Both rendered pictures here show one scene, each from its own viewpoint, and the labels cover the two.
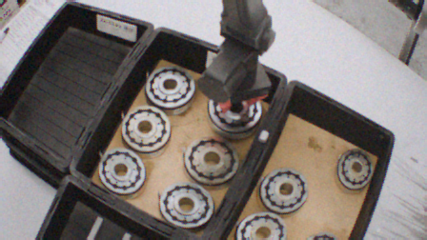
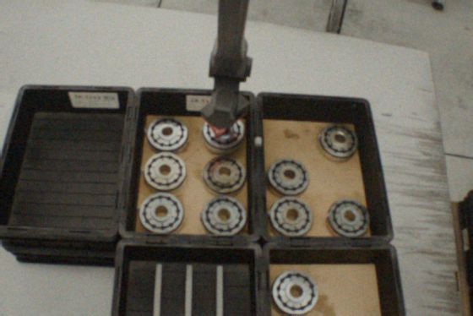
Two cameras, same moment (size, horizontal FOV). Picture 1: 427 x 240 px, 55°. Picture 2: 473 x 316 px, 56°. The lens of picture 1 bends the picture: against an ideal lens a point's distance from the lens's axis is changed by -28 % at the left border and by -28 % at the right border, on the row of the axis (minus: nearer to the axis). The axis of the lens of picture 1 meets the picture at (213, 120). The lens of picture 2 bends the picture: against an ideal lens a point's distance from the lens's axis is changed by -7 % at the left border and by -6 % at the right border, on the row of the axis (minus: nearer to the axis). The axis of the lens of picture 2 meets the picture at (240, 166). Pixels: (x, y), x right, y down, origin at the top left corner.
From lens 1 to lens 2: 0.22 m
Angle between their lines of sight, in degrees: 14
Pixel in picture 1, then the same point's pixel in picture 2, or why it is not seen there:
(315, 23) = not seen: hidden behind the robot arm
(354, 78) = (294, 70)
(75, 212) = (132, 274)
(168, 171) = (195, 196)
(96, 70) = (93, 143)
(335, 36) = (263, 41)
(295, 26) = not seen: hidden behind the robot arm
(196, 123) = (198, 152)
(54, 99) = (61, 183)
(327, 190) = (321, 166)
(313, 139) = (287, 131)
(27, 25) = not seen: outside the picture
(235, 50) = (226, 85)
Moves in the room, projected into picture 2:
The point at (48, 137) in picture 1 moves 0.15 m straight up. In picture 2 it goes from (71, 220) to (56, 191)
